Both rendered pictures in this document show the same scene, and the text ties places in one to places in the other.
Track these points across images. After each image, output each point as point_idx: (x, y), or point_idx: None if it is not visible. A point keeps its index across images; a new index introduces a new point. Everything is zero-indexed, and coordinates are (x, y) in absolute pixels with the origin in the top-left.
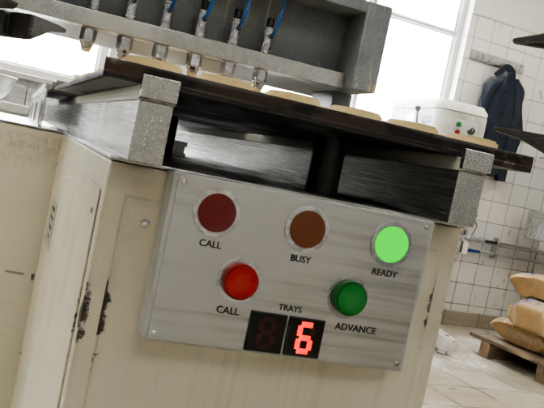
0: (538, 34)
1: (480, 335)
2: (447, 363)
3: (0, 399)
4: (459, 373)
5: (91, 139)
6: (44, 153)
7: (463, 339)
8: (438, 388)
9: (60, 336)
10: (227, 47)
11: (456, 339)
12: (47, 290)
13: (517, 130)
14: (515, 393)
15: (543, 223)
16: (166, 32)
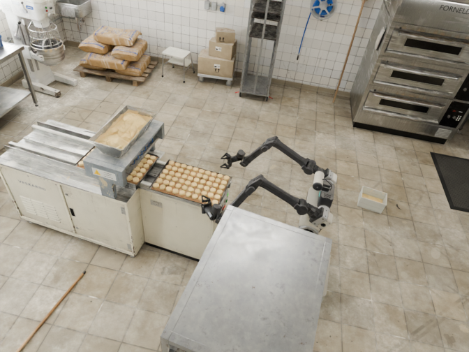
0: (224, 158)
1: (77, 70)
2: (82, 91)
3: (141, 223)
4: (91, 95)
5: (183, 200)
6: (137, 193)
7: (65, 68)
8: (98, 110)
9: (202, 221)
10: (146, 151)
11: (77, 79)
12: (174, 214)
13: (223, 167)
14: (112, 94)
15: (67, 9)
16: (140, 158)
